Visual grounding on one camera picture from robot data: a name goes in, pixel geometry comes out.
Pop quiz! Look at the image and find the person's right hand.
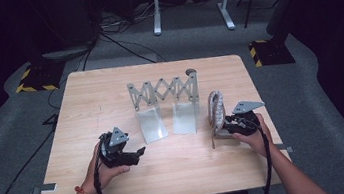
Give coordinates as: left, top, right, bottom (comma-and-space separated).
230, 112, 278, 163

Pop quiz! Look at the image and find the black tripod stand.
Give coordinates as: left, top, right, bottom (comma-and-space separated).
240, 0, 285, 30

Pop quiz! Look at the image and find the hand-held gripper black cable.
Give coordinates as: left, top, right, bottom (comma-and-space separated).
247, 118, 278, 194
89, 142, 111, 194

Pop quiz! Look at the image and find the expandable grey metal book rack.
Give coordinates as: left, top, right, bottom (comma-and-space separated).
126, 72, 206, 146

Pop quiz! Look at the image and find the person's left hand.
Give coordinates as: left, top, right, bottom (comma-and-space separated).
77, 139, 134, 194

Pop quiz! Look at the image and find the red bracelet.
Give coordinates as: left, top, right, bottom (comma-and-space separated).
74, 183, 95, 194

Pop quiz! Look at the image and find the left hand-held gripper black cable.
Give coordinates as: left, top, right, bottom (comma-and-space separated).
89, 142, 111, 194

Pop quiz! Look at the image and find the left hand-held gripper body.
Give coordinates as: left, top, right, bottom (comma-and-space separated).
98, 125, 133, 170

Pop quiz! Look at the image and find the grey flat base plate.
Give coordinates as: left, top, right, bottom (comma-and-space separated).
41, 44, 97, 64

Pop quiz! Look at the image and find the black-yellow striped stand base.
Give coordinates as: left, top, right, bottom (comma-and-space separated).
12, 59, 70, 96
247, 35, 297, 69

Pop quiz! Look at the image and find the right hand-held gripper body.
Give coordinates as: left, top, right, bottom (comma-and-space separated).
230, 98, 269, 138

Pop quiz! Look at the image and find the right hand-held gripper black cable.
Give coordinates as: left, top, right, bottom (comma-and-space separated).
247, 118, 278, 194

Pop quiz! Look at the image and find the bundle of floor cables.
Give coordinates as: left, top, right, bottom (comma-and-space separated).
97, 1, 158, 32

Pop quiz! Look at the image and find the long black floor cable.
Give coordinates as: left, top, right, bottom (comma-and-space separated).
0, 87, 83, 194

